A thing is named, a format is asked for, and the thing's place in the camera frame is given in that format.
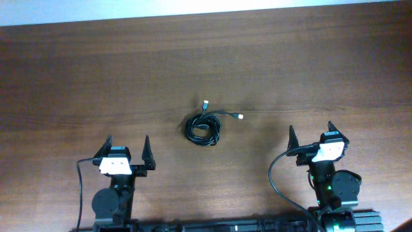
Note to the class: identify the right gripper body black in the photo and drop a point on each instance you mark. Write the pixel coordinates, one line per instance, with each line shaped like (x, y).
(305, 159)

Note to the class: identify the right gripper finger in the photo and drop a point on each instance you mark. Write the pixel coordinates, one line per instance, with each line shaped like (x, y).
(293, 143)
(334, 133)

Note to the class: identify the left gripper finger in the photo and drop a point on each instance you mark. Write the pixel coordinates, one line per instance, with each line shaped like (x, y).
(147, 155)
(104, 150)

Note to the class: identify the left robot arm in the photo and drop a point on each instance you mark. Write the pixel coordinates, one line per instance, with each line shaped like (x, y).
(113, 205)

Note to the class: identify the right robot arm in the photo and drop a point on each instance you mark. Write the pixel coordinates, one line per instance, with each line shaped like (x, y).
(335, 190)

